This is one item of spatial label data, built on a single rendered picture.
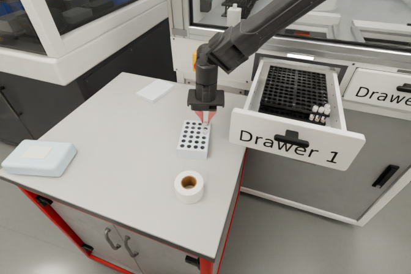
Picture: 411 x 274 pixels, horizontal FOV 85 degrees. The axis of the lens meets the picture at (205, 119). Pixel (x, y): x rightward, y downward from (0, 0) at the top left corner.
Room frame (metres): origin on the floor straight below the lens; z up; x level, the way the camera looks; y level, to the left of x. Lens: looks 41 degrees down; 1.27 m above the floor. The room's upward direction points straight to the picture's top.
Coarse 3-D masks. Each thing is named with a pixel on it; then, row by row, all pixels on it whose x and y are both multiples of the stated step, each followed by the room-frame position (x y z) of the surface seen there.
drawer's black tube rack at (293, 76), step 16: (272, 80) 0.61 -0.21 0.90; (288, 80) 0.61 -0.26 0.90; (304, 80) 0.61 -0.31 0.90; (320, 80) 0.61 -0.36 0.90; (272, 96) 0.52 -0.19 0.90; (288, 96) 0.52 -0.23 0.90; (304, 96) 0.52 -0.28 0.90; (320, 96) 0.52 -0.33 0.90; (272, 112) 0.49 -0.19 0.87; (288, 112) 0.48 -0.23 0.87
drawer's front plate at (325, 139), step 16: (240, 112) 0.42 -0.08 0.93; (256, 112) 0.42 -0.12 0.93; (240, 128) 0.41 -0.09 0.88; (256, 128) 0.40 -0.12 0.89; (272, 128) 0.39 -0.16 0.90; (288, 128) 0.37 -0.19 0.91; (304, 128) 0.36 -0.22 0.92; (320, 128) 0.36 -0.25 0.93; (336, 128) 0.36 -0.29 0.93; (240, 144) 0.41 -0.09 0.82; (256, 144) 0.40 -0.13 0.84; (288, 144) 0.37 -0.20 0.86; (320, 144) 0.35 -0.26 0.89; (336, 144) 0.34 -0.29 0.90; (352, 144) 0.33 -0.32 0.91; (304, 160) 0.36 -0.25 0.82; (320, 160) 0.34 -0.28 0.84; (336, 160) 0.33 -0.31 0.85; (352, 160) 0.32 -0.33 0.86
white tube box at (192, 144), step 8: (184, 120) 0.53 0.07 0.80; (192, 120) 0.53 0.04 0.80; (184, 128) 0.50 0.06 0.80; (192, 128) 0.51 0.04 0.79; (200, 128) 0.50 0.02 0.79; (208, 128) 0.50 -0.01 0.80; (184, 136) 0.47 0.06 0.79; (192, 136) 0.47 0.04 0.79; (200, 136) 0.46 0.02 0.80; (208, 136) 0.46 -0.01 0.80; (184, 144) 0.43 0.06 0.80; (192, 144) 0.43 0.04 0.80; (200, 144) 0.43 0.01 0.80; (208, 144) 0.45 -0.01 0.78; (184, 152) 0.41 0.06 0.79; (192, 152) 0.41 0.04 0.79; (200, 152) 0.41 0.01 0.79
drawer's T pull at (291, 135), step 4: (288, 132) 0.36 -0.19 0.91; (292, 132) 0.36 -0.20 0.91; (296, 132) 0.36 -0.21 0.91; (276, 136) 0.35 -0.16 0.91; (280, 136) 0.35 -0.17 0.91; (284, 136) 0.35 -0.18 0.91; (288, 136) 0.35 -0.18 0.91; (292, 136) 0.35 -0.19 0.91; (296, 136) 0.35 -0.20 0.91; (276, 140) 0.35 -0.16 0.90; (280, 140) 0.35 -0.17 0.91; (284, 140) 0.34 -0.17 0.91; (288, 140) 0.34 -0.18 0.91; (292, 140) 0.34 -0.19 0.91; (296, 140) 0.34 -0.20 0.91; (300, 140) 0.34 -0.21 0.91; (304, 140) 0.34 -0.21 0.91; (292, 144) 0.34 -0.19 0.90; (296, 144) 0.33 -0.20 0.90; (300, 144) 0.33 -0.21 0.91; (304, 144) 0.33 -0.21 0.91; (308, 144) 0.33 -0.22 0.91
